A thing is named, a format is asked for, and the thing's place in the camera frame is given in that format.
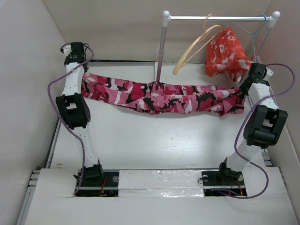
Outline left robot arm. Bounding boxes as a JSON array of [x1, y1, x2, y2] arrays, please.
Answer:
[[55, 42, 105, 186]]

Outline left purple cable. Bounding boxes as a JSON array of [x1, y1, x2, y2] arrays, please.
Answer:
[[47, 45, 95, 195]]

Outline pink camouflage trousers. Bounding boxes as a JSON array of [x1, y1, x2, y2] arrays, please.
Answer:
[[82, 73, 245, 116]]

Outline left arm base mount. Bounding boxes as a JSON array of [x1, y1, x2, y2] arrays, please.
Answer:
[[74, 163, 120, 197]]

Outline silver foil tape strip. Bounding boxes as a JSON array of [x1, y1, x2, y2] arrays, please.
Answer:
[[118, 169, 204, 198]]

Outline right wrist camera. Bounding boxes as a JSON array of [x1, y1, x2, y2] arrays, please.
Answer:
[[264, 68, 274, 80]]

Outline blue wire hanger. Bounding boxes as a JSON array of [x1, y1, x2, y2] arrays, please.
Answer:
[[232, 14, 267, 63]]

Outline white clothes rack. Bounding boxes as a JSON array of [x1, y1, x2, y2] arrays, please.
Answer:
[[156, 10, 281, 81]]

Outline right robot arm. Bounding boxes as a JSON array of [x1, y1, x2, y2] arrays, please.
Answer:
[[217, 63, 288, 185]]

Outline wooden clothes hanger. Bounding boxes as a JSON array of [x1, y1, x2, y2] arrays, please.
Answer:
[[172, 14, 223, 75]]

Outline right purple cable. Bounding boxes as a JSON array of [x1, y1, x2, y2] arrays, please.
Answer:
[[220, 63, 295, 199]]

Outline orange white patterned garment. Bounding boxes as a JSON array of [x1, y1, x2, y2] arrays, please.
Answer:
[[205, 28, 252, 82]]

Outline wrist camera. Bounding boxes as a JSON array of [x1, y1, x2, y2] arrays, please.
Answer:
[[60, 43, 72, 57], [264, 68, 274, 80]]

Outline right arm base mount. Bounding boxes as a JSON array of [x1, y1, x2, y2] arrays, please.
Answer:
[[198, 159, 247, 196]]

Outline purple cable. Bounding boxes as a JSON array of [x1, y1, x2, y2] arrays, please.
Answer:
[[220, 63, 295, 199], [47, 45, 95, 195]]

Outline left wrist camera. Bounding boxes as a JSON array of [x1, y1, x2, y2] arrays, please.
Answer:
[[60, 43, 72, 57]]

